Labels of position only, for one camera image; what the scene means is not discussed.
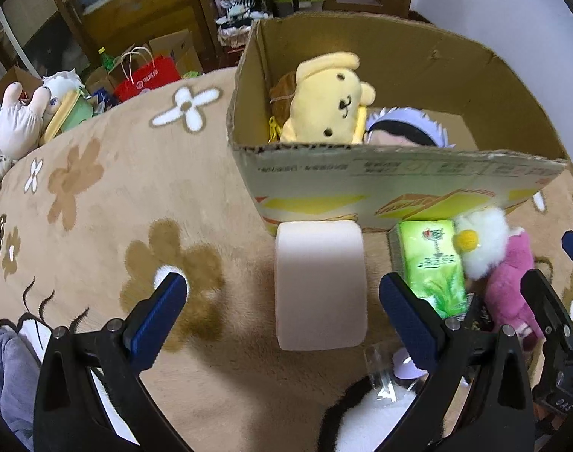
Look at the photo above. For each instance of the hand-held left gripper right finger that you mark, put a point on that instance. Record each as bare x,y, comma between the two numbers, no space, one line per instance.
409,322

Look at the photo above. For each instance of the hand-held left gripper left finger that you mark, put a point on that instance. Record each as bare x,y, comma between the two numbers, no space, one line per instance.
162,320

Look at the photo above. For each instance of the pink plush toy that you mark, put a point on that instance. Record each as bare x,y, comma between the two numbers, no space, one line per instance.
510,287

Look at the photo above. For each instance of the green tissue pack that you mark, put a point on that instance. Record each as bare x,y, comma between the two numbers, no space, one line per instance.
430,263

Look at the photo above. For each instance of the white fluffy duck plush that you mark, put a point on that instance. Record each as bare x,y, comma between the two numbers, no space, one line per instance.
484,245

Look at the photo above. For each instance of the pink roll cake plush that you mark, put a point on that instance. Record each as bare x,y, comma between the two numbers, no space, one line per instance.
319,287

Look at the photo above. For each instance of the cardboard box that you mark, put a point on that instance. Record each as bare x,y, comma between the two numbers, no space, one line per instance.
314,183
13,82
178,49

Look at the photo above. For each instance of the clear plastic piece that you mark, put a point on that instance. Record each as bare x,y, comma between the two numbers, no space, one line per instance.
378,372

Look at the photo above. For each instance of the black and white plush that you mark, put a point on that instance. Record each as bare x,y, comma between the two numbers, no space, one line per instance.
362,419

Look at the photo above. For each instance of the person's grey trouser leg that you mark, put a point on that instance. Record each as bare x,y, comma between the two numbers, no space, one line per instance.
9,386

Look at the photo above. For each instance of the purple dressed plush doll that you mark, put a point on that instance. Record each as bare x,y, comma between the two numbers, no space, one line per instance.
409,125

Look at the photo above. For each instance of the green and yellow pouch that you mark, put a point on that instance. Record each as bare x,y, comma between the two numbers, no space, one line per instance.
74,113

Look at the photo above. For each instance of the yellow dog plush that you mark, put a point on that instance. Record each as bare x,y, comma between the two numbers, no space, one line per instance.
324,99

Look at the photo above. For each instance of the red paper bag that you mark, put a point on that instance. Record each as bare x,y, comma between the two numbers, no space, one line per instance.
147,77

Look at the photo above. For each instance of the white long-limbed plush toy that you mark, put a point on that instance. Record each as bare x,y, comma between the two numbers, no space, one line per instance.
20,122

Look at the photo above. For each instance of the brown plush toy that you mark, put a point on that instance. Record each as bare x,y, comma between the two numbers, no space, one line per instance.
282,94

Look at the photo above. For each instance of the green bottle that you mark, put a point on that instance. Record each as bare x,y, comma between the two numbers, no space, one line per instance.
106,59

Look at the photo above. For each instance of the open cardboard box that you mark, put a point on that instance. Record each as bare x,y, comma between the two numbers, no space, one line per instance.
178,49
13,82

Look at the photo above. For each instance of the wooden wardrobe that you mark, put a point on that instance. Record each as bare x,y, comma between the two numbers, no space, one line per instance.
126,4

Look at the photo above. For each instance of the striped socks pile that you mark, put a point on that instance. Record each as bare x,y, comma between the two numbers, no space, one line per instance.
242,9

